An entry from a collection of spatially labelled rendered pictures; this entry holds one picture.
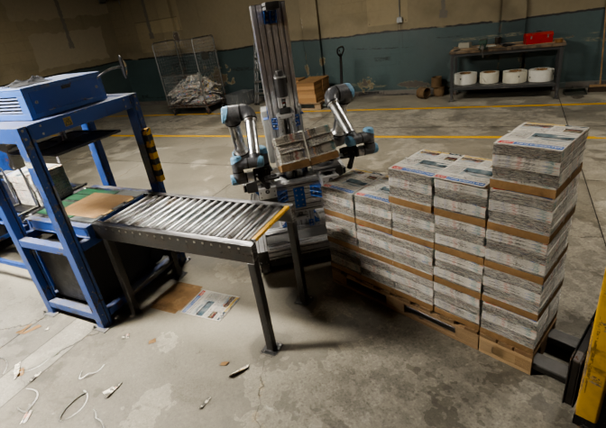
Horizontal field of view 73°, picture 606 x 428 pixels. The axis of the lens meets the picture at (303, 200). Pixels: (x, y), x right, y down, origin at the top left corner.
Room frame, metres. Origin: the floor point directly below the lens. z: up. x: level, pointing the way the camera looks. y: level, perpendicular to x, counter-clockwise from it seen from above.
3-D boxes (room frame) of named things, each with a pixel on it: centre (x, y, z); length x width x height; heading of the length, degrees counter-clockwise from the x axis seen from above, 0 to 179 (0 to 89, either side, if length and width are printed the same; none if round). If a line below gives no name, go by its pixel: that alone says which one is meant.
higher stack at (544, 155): (1.78, -1.13, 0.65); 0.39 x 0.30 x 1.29; 131
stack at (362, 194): (2.33, -0.66, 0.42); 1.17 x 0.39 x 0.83; 41
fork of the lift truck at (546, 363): (1.84, -0.93, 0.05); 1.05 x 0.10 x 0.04; 41
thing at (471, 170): (2.00, -0.93, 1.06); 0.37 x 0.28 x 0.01; 132
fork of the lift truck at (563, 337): (2.00, -1.11, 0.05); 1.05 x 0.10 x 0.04; 41
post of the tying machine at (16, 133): (2.52, 1.62, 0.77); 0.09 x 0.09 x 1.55; 61
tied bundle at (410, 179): (2.23, -0.75, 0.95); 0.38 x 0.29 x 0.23; 130
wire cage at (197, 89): (10.39, 2.23, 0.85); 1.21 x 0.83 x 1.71; 61
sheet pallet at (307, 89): (9.23, -0.33, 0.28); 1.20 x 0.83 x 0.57; 61
